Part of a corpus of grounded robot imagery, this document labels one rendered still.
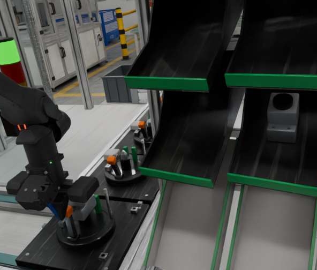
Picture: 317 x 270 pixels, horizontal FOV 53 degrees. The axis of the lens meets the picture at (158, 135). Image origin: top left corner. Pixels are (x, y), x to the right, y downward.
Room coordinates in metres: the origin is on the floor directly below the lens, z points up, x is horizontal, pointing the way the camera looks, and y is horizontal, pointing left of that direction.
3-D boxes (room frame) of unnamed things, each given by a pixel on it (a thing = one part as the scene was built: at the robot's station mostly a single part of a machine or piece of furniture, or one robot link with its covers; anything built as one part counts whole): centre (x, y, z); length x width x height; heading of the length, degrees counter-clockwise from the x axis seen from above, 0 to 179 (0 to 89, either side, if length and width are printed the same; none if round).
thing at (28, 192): (0.50, 0.23, 1.17); 0.07 x 0.07 x 0.06; 70
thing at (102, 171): (0.86, 0.11, 1.01); 0.24 x 0.24 x 0.13; 69
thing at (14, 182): (0.55, 0.23, 1.18); 0.19 x 0.06 x 0.08; 69
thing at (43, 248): (0.62, 0.20, 0.96); 0.24 x 0.24 x 0.02; 69
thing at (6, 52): (0.79, 0.34, 1.38); 0.05 x 0.05 x 0.05
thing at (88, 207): (0.63, 0.20, 1.06); 0.08 x 0.04 x 0.07; 160
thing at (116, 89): (2.75, 0.06, 0.73); 0.62 x 0.42 x 0.23; 69
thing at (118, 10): (9.18, 0.00, 0.58); 3.40 x 0.20 x 1.15; 160
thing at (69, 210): (0.58, 0.22, 1.04); 0.04 x 0.02 x 0.08; 159
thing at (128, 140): (1.09, 0.03, 1.01); 0.24 x 0.24 x 0.13; 69
